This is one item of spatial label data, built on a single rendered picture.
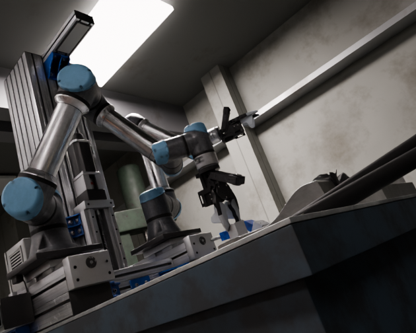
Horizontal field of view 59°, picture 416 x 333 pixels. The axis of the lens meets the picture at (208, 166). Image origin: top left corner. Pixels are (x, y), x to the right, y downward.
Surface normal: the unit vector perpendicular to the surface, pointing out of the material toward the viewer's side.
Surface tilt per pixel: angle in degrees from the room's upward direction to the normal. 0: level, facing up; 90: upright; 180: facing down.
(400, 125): 90
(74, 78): 84
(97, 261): 90
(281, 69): 90
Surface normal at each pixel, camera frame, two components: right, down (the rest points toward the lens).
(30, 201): 0.01, -0.22
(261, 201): -0.64, -0.03
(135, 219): 0.47, -0.43
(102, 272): 0.69, -0.44
